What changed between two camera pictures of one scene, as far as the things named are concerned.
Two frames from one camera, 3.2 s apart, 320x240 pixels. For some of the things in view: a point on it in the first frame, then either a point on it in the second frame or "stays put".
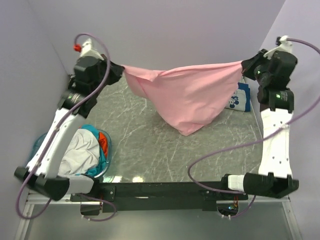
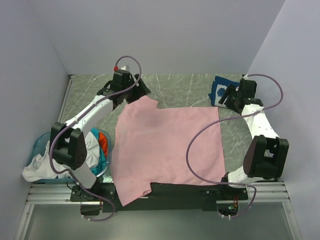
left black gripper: [116, 71] → [141, 91]
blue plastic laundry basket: [38, 143] stays put
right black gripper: [248, 65] → [229, 92]
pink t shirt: [189, 96] → [149, 146]
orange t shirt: [103, 142] stays put
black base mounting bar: [147, 197] stays put
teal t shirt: [103, 160] stays put
